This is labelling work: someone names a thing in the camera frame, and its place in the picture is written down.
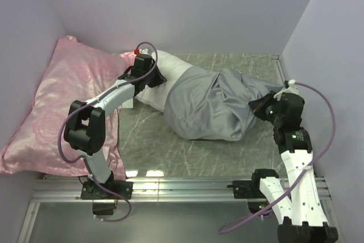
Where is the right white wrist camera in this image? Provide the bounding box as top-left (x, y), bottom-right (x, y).
top-left (274, 80), bottom-right (299, 101)

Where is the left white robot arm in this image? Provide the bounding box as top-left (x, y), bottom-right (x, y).
top-left (57, 50), bottom-right (167, 199)

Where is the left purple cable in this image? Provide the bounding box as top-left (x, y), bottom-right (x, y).
top-left (57, 42), bottom-right (158, 224)

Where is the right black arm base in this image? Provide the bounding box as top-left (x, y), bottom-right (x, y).
top-left (226, 180), bottom-right (268, 214)

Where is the grey marble mat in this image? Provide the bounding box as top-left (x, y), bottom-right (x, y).
top-left (116, 52), bottom-right (302, 178)

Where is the white pillow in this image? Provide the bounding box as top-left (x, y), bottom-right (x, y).
top-left (135, 50), bottom-right (192, 112)

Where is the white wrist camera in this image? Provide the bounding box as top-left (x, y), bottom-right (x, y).
top-left (134, 48), bottom-right (152, 55)
top-left (274, 80), bottom-right (299, 101)

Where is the pink satin rose pillow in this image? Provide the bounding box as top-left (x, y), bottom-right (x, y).
top-left (1, 36), bottom-right (135, 177)

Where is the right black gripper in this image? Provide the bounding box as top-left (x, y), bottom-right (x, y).
top-left (248, 90), bottom-right (284, 126)

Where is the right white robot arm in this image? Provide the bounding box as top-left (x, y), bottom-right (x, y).
top-left (249, 92), bottom-right (339, 242)

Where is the grey pillowcase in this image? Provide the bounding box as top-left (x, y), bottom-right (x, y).
top-left (164, 66), bottom-right (283, 141)

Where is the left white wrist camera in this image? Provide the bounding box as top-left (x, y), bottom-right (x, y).
top-left (134, 48), bottom-right (152, 55)

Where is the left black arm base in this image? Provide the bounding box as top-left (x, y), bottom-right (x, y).
top-left (80, 175), bottom-right (133, 221)

